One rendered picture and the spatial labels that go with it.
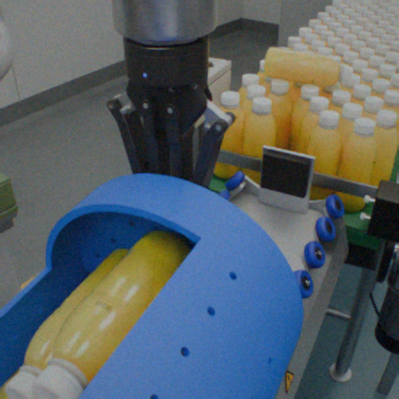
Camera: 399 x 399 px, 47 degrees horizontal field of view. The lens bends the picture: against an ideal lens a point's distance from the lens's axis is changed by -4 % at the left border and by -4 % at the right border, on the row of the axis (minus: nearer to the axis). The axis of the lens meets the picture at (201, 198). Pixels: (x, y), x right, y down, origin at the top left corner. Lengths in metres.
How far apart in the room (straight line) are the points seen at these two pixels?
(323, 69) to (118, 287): 0.76
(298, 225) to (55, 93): 3.13
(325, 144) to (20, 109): 2.97
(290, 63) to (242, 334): 0.78
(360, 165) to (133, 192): 0.60
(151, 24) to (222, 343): 0.25
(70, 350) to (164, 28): 0.26
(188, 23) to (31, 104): 3.38
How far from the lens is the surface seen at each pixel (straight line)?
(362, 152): 0.95
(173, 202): 0.42
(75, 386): 0.39
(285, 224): 0.91
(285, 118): 1.10
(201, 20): 0.40
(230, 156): 1.02
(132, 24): 0.39
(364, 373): 1.89
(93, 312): 0.41
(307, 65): 1.08
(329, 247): 0.88
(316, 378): 1.83
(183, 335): 0.35
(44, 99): 3.80
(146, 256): 0.45
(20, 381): 0.46
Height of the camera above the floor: 1.47
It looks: 35 degrees down
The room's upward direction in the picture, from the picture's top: straight up
